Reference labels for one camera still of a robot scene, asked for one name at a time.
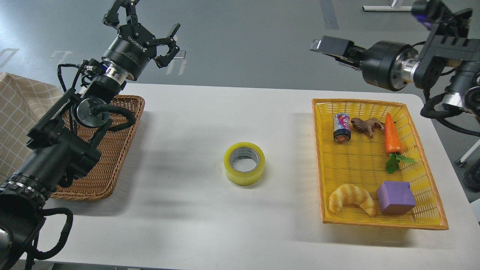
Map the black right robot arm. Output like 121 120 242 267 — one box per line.
310 0 480 137

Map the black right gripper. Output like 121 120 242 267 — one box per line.
310 36 417 91

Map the white chair base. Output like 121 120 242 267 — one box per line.
454 140 480 167

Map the toy croissant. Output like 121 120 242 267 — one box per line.
328 183 377 216

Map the white floor stand base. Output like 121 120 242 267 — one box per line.
362 0 412 12

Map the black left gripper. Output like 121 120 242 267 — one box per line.
101 0 181 81

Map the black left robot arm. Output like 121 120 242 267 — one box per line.
1 0 180 270

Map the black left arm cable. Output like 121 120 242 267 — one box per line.
22 207 74 270

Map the brown toy animal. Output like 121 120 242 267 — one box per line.
350 117 385 138

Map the small drink can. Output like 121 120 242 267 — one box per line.
333 113 351 143

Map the beige checkered cloth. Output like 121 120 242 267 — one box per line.
0 72 63 180

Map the yellow plastic basket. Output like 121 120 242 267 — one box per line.
312 99 449 230

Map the purple foam block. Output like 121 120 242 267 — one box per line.
376 181 416 215

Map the brown wicker basket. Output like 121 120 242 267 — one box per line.
51 94 145 201

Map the orange toy carrot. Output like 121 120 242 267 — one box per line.
384 113 415 174

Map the yellow tape roll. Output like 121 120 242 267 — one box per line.
223 142 266 186

